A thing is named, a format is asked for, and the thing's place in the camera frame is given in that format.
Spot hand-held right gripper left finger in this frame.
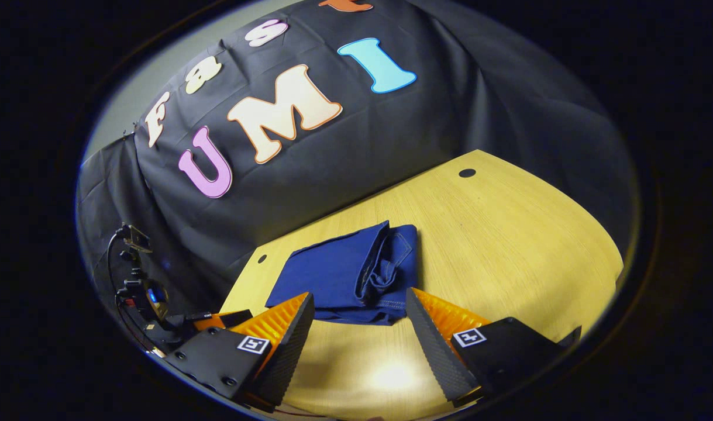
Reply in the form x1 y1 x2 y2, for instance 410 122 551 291
165 292 315 410

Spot blue denim jeans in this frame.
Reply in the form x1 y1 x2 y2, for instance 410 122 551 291
266 220 419 326

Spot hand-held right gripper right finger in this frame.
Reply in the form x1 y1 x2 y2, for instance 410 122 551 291
405 287 583 409

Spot black backdrop cloth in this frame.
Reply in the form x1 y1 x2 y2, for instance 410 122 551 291
77 0 638 328

